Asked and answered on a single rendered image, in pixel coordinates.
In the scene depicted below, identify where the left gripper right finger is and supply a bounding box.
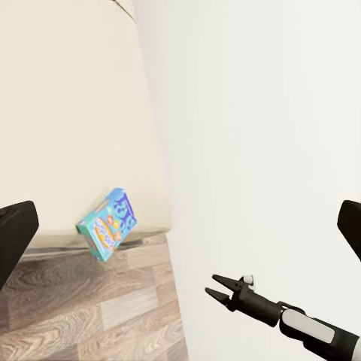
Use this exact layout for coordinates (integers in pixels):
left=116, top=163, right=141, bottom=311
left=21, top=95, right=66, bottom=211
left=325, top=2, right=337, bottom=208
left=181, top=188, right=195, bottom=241
left=337, top=200, right=361, bottom=261

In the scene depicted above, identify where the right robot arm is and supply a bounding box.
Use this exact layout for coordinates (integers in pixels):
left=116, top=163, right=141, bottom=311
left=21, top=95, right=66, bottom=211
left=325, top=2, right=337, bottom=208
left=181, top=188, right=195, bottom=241
left=205, top=275, right=361, bottom=361

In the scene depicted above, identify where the board game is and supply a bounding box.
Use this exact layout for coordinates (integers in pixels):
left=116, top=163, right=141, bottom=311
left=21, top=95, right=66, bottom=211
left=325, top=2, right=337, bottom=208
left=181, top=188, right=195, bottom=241
left=77, top=188, right=138, bottom=262

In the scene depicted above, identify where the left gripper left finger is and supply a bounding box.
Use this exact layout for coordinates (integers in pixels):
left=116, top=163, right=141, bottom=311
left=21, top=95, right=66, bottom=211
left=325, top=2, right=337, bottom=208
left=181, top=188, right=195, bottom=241
left=0, top=200, right=39, bottom=290

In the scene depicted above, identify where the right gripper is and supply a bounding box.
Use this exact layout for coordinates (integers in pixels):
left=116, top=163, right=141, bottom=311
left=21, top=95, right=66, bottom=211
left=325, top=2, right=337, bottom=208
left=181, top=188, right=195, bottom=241
left=205, top=275, right=267, bottom=320

